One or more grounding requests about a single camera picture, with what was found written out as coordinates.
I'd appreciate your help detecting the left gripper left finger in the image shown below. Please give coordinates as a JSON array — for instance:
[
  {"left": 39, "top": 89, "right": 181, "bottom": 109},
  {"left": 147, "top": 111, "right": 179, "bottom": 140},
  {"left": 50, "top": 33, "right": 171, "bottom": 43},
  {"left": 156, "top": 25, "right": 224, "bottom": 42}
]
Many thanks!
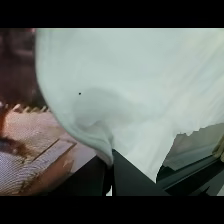
[{"left": 49, "top": 155, "right": 113, "bottom": 197}]

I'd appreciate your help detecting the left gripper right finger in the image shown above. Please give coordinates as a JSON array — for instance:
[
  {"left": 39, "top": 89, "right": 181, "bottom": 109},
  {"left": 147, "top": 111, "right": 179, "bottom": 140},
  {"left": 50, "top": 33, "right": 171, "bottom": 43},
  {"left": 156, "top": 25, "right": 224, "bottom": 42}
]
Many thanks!
[{"left": 112, "top": 148, "right": 170, "bottom": 197}]

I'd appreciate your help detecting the white garment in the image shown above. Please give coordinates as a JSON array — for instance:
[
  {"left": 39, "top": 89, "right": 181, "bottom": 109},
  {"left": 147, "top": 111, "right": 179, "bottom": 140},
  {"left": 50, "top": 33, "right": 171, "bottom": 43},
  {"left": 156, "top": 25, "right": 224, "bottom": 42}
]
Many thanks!
[{"left": 34, "top": 27, "right": 224, "bottom": 184}]

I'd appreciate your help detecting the beige garment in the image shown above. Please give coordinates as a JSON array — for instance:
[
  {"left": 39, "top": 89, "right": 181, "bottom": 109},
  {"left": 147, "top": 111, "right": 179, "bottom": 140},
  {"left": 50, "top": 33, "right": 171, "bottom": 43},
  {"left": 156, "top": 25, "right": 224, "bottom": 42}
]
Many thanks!
[{"left": 212, "top": 132, "right": 224, "bottom": 163}]

